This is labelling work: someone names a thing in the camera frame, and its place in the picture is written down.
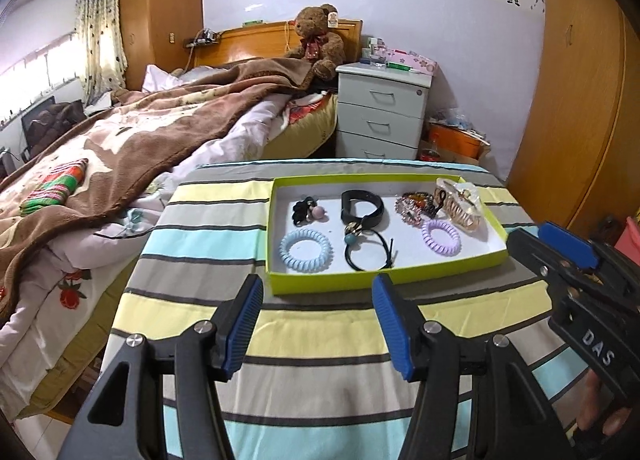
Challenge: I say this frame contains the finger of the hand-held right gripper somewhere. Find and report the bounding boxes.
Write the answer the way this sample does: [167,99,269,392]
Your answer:
[506,227,558,286]
[537,221,601,273]

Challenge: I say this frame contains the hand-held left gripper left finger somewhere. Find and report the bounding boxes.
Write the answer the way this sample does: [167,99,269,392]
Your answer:
[57,274,264,460]

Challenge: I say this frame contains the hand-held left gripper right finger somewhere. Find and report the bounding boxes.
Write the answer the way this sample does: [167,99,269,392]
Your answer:
[371,273,583,460]

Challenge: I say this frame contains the green cardboard box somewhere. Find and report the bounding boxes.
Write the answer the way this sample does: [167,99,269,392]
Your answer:
[265,173,509,296]

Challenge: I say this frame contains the light blue coil hair tie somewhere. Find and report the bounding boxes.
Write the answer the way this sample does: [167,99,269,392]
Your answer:
[278,229,332,272]

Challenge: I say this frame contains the purple coil hair tie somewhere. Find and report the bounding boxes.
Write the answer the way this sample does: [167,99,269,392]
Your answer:
[421,219,462,257]

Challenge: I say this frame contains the dark beaded bracelet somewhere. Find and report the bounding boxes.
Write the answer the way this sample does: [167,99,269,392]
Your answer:
[400,190,437,218]

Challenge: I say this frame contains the black hair tie round charm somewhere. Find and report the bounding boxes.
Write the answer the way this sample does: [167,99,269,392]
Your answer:
[344,221,398,272]

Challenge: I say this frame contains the rhinestone hair clip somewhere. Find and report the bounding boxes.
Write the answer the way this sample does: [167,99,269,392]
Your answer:
[395,195,426,227]

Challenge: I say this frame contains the black wristband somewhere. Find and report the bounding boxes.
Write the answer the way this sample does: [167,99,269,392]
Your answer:
[341,189,387,231]

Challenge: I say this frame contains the person's right hand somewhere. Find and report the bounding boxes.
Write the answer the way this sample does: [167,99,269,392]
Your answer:
[575,370,618,436]

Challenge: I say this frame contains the clear hair claw clip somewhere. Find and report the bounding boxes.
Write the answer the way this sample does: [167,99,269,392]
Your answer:
[434,177,485,233]

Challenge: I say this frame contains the orange box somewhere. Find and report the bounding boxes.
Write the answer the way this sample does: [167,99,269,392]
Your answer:
[427,123,491,161]

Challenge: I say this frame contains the large wooden wardrobe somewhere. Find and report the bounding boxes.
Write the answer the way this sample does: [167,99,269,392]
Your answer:
[505,0,640,251]

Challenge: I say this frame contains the clear plastic bag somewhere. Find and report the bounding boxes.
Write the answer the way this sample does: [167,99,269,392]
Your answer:
[432,108,488,133]

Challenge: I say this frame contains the white floral quilt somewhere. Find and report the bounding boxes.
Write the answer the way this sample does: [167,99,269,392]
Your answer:
[0,65,301,421]

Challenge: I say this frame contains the grey nightstand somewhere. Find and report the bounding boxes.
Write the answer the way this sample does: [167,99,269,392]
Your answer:
[335,62,433,161]

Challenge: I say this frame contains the brown blanket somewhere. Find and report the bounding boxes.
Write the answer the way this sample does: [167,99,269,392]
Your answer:
[0,56,313,326]

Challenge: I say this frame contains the pink floral box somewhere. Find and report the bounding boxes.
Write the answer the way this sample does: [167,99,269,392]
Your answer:
[387,48,440,77]

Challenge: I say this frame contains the red green plaid cloth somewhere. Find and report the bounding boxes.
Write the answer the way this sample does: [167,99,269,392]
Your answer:
[20,159,90,216]

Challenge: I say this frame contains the clear glass container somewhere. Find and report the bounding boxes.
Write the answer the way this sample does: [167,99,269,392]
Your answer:
[362,37,388,66]

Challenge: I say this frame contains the wooden headboard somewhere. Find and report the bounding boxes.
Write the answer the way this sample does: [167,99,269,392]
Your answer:
[192,18,363,71]

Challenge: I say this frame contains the power strip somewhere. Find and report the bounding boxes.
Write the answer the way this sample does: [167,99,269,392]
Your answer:
[185,28,221,48]

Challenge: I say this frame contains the brown teddy bear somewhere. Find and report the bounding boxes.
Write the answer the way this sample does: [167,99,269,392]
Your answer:
[284,4,347,86]

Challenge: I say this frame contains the wooden wardrobe with star stickers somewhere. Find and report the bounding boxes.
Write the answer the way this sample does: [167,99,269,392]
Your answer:
[118,0,206,91]

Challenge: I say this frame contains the patterned curtain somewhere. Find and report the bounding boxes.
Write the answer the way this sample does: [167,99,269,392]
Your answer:
[75,0,128,106]

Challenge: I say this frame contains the black hair tie pink ball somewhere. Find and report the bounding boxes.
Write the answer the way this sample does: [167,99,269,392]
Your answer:
[291,196,328,227]

